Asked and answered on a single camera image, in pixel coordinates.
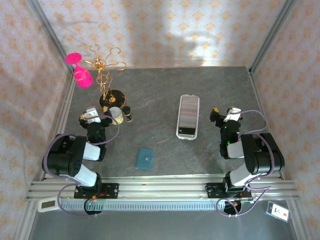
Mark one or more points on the stack of credit cards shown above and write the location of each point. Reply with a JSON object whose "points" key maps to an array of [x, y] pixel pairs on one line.
{"points": [[188, 112]]}

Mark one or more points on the white card tray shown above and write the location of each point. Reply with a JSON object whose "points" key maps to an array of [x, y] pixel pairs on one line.
{"points": [[187, 136]]}

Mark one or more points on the teal card holder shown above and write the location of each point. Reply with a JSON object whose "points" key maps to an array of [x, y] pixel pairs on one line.
{"points": [[144, 159]]}

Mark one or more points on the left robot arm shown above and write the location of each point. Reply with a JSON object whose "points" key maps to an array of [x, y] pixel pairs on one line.
{"points": [[62, 160]]}

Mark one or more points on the clear badge holder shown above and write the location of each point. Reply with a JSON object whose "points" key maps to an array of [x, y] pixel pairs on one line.
{"points": [[277, 211]]}

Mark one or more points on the yellow printed tin can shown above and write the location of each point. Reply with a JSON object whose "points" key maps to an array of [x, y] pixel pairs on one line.
{"points": [[117, 117]]}

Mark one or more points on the dark spice bottle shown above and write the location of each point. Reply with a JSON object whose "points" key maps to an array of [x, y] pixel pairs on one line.
{"points": [[127, 114]]}

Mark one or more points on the pink wine glass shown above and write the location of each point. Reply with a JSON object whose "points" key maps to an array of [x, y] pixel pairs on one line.
{"points": [[83, 80]]}

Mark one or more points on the white digital display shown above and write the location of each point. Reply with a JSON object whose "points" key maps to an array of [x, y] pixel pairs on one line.
{"points": [[47, 205]]}

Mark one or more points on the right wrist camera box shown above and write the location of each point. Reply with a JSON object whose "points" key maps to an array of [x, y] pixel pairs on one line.
{"points": [[232, 114]]}

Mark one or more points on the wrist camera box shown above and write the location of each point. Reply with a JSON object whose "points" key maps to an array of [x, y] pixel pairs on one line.
{"points": [[92, 115], [232, 114]]}

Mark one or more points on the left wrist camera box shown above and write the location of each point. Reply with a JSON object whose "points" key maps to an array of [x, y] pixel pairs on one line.
{"points": [[92, 115]]}

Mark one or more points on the aluminium side rail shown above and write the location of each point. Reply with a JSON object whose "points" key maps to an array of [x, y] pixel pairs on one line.
{"points": [[62, 117], [262, 117]]}

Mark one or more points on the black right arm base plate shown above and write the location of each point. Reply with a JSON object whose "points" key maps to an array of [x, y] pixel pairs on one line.
{"points": [[215, 190]]}

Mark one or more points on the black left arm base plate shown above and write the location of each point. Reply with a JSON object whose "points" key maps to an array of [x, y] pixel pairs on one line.
{"points": [[110, 191]]}

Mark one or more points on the aluminium mounting rail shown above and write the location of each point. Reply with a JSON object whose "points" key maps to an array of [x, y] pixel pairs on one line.
{"points": [[162, 190]]}

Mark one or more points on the aluminium frame post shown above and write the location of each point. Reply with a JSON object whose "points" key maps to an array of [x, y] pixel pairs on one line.
{"points": [[272, 35], [50, 35]]}

